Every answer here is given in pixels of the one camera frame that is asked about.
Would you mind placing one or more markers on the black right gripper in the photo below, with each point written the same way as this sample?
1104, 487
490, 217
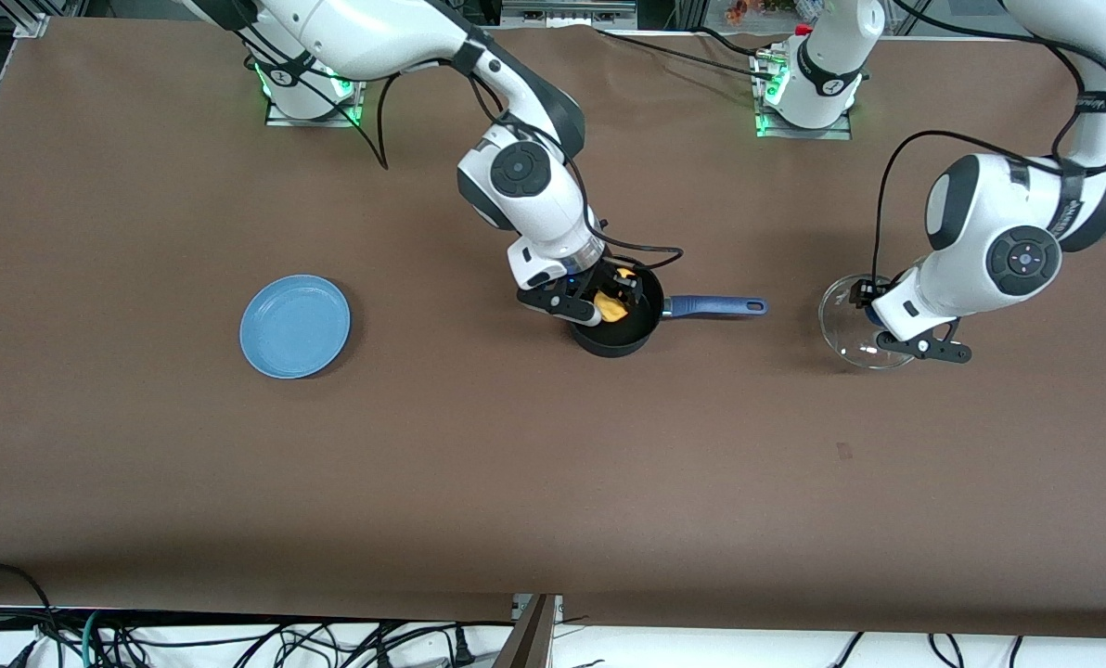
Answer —
611, 276

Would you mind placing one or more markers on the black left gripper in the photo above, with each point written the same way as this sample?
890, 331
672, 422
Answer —
860, 294

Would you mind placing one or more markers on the yellow potato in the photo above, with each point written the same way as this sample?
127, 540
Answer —
611, 311

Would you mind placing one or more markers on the glass lid with blue knob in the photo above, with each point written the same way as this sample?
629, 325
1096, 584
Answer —
850, 329

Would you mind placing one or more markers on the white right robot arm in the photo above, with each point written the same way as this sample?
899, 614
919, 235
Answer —
367, 37

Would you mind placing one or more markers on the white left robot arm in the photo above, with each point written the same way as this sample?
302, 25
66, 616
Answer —
980, 232

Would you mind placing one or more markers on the brown table cover sheet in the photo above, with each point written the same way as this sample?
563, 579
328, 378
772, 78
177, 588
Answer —
516, 464

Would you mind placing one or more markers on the orange background item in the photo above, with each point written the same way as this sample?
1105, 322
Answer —
737, 9

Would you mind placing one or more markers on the blue round plate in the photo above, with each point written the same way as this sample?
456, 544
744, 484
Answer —
293, 325

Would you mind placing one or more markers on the aluminium profile beam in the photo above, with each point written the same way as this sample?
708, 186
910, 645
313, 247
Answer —
525, 640

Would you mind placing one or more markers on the black power plug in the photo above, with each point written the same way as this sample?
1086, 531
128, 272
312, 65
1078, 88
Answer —
463, 649

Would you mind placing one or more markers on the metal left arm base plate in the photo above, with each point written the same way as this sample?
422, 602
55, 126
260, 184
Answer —
831, 134

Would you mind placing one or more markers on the metal rail bracket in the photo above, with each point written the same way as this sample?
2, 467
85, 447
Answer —
562, 11

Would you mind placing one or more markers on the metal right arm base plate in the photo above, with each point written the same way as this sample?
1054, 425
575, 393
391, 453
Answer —
279, 119

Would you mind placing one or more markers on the aluminium frame corner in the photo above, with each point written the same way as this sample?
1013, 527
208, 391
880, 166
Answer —
33, 26

